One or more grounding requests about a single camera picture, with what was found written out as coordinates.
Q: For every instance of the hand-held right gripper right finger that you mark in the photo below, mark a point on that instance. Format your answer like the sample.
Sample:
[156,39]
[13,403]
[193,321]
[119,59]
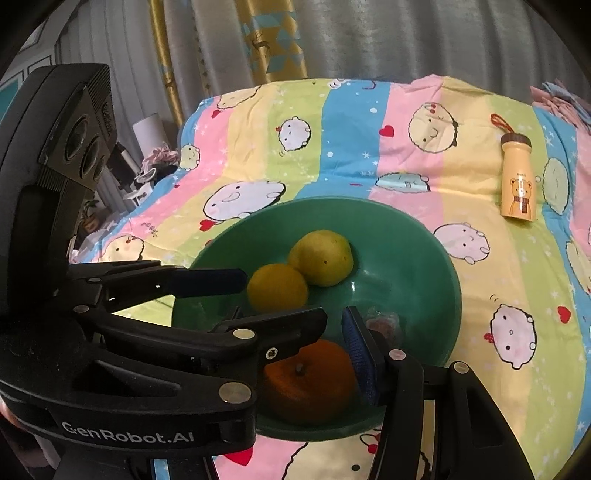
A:
[362,360]

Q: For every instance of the clear red candy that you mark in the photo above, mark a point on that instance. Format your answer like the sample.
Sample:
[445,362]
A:
[385,325]

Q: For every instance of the white cylinder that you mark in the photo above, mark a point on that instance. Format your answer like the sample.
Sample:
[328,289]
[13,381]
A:
[150,134]

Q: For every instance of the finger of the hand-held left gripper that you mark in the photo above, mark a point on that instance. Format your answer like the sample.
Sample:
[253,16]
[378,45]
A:
[277,327]
[207,282]

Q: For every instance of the orange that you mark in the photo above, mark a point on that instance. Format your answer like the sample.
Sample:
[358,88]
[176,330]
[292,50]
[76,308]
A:
[314,392]

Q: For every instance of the yellow-green pear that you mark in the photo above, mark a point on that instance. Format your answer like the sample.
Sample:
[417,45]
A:
[321,258]

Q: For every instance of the green plastic basin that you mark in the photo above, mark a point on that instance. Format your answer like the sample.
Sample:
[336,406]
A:
[406,258]

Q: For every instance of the yellow bear print bottle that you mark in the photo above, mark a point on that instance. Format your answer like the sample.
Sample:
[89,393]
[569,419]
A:
[519,184]

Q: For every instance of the pastel striped cartoon blanket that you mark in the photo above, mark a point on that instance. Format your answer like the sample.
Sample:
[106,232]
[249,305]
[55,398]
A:
[351,138]

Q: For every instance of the grey curtain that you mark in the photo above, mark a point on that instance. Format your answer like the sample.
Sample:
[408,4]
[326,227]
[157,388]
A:
[415,37]

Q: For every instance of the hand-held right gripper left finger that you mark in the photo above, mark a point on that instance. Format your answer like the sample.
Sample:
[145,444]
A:
[189,468]

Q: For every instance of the pink cloth bundle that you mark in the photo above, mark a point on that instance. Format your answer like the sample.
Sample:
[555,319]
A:
[159,157]

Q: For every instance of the yellow patterned curtain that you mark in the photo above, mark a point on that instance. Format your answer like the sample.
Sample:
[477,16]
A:
[272,41]
[166,55]

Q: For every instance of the pile of folded clothes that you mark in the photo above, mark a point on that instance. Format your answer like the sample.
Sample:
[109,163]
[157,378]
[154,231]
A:
[565,99]

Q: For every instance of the yellow lemon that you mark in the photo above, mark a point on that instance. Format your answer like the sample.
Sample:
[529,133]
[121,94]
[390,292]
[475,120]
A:
[277,288]

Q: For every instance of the white bag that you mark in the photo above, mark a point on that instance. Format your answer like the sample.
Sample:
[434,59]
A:
[138,184]

